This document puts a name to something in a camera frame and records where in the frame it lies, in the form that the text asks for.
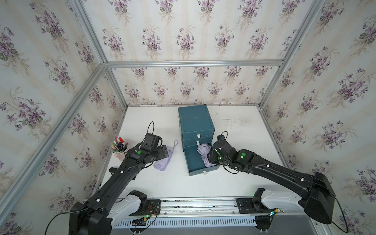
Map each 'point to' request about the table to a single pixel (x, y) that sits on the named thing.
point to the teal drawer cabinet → (197, 129)
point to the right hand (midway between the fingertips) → (210, 156)
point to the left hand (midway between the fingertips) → (162, 153)
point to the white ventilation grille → (186, 222)
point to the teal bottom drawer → (195, 163)
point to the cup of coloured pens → (119, 147)
